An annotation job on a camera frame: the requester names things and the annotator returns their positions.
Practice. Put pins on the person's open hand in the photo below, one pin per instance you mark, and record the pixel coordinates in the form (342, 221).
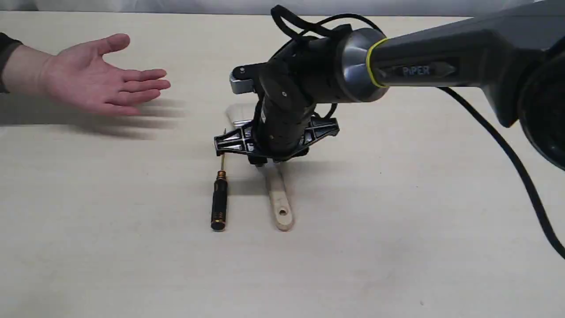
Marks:
(79, 76)

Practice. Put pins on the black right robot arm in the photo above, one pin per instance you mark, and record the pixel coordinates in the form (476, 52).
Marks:
(515, 56)

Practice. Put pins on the wooden paint brush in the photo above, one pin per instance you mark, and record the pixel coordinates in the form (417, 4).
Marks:
(239, 114)

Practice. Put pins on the person's forearm dark sleeve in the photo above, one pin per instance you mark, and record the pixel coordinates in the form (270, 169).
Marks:
(21, 67)

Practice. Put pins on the black gold precision screwdriver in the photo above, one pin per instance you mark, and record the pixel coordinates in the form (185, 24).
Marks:
(219, 199)

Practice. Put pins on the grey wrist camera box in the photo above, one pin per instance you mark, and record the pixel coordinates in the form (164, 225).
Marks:
(246, 79)

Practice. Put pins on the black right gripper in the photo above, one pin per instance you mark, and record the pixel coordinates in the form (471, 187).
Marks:
(284, 124)

